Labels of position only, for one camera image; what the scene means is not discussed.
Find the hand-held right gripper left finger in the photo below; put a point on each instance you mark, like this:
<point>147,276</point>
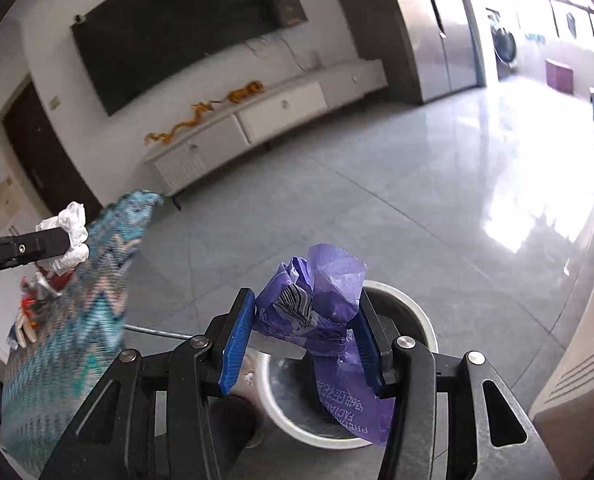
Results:
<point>237,345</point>

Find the purple plastic wrapper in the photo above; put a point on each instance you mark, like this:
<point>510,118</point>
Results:
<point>327,290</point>

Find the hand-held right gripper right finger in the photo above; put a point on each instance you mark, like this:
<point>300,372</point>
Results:
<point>372,355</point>

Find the wall switch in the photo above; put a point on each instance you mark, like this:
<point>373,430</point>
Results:
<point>54,101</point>

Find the stainless steel refrigerator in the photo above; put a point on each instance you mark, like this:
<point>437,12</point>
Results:
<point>442,50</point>

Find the white paper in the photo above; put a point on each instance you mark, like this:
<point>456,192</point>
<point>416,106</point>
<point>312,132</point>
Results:
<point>74,217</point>

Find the dark tall cabinet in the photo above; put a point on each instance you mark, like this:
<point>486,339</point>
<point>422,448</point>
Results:
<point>372,20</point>

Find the black wall television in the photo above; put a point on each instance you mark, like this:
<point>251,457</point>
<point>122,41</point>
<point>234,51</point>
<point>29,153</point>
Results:
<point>177,35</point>

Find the white round trash bin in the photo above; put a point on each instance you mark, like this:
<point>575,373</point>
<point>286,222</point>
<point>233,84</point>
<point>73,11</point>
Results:
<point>408,310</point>

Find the silver red snack wrapper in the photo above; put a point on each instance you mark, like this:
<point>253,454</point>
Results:
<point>44,285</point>

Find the orange dragon ornament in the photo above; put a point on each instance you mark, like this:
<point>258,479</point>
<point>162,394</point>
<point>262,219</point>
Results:
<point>192,115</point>

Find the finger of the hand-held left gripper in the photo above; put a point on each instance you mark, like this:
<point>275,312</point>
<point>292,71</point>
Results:
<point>37,245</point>

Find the front-load washing machine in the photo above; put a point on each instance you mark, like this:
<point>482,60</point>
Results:
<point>504,45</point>

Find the white side cabinet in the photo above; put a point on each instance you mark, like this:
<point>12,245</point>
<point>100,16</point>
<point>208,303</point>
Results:
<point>577,385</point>

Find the dark brown door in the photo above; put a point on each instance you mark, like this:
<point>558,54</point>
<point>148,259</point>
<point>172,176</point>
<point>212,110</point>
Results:
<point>42,160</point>

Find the zigzag patterned blanket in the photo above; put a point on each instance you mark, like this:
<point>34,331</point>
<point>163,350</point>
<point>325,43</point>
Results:
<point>77,350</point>

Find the purple stool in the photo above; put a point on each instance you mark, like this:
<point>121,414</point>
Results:
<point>559,76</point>

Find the white television cabinet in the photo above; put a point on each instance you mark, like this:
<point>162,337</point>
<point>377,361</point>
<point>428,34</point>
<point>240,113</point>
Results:
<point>277,105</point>

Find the orange snack wrapper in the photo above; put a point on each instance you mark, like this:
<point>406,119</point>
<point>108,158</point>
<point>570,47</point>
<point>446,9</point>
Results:
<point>26,322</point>

